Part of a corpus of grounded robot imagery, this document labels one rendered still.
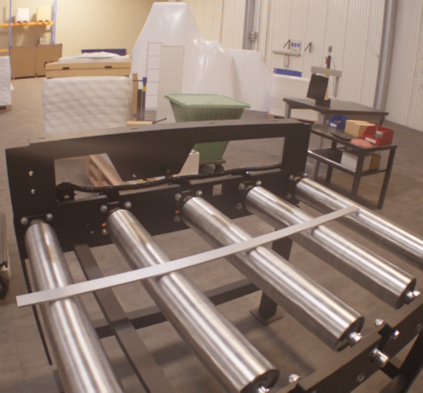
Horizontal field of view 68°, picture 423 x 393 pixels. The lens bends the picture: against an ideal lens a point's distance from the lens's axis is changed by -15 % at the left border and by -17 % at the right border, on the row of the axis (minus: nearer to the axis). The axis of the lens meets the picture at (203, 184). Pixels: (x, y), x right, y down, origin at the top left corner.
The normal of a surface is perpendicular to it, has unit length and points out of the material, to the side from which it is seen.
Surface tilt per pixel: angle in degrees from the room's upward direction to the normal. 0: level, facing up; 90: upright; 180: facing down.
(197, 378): 0
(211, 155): 101
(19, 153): 90
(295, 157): 90
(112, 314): 0
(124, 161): 90
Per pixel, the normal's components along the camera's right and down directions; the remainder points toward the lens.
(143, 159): 0.51, 0.35
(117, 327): 0.07, -0.93
